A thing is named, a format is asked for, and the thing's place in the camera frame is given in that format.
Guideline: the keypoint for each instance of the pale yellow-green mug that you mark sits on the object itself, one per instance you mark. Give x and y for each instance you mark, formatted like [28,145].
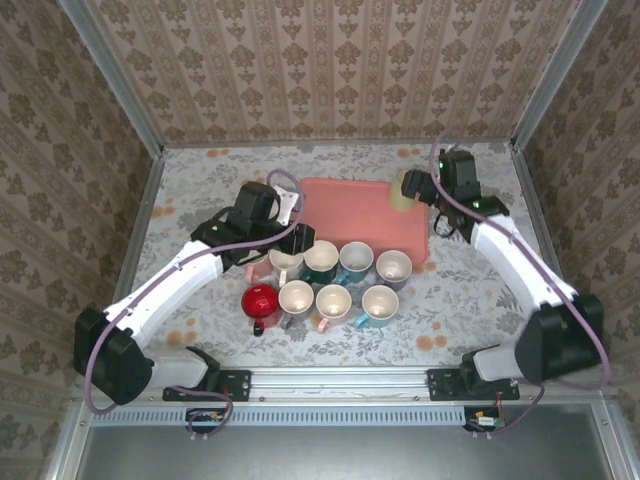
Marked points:
[400,197]

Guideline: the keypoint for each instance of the aluminium side frame rail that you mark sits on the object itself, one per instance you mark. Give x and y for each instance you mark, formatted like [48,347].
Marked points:
[140,235]
[538,220]

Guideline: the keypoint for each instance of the aluminium corner frame post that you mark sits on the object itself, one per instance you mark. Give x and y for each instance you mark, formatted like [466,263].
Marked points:
[555,75]
[115,80]

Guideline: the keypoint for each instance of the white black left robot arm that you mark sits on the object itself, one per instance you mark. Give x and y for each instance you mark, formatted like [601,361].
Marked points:
[170,280]

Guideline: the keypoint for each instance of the pink plastic tray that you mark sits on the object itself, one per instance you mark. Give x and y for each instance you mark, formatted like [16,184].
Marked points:
[355,215]

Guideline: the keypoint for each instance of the pink faceted mug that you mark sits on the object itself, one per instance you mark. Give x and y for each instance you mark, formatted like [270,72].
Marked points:
[257,272]

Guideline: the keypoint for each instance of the aluminium back frame rail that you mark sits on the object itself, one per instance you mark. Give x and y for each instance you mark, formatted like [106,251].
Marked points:
[300,144]

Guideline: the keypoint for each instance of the light blue mug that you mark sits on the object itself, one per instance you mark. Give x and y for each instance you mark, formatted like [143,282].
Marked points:
[380,301]

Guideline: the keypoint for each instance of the white faceted mug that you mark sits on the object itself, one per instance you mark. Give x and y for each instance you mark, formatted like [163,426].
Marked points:
[287,260]

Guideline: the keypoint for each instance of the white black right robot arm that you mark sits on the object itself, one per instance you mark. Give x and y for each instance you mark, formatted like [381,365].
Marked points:
[515,265]

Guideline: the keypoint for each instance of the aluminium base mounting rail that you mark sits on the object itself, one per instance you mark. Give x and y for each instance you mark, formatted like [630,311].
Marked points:
[340,385]

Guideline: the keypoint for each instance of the lavender mug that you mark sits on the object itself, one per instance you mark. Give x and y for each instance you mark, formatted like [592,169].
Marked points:
[394,265]

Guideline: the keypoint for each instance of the dark green mug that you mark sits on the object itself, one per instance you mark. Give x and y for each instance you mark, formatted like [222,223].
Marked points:
[321,255]

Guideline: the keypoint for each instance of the pale pink mug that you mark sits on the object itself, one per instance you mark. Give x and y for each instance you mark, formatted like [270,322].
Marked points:
[333,301]

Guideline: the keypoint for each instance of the red mug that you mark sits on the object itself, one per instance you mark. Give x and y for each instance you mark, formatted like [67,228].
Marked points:
[260,302]

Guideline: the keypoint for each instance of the small circuit board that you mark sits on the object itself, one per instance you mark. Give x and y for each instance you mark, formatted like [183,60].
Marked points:
[205,419]
[485,421]

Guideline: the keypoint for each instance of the grey metal panel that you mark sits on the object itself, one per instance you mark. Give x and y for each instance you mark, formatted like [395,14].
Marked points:
[325,455]

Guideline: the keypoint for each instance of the teal textured flower mug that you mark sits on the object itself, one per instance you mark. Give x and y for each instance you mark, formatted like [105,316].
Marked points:
[356,256]

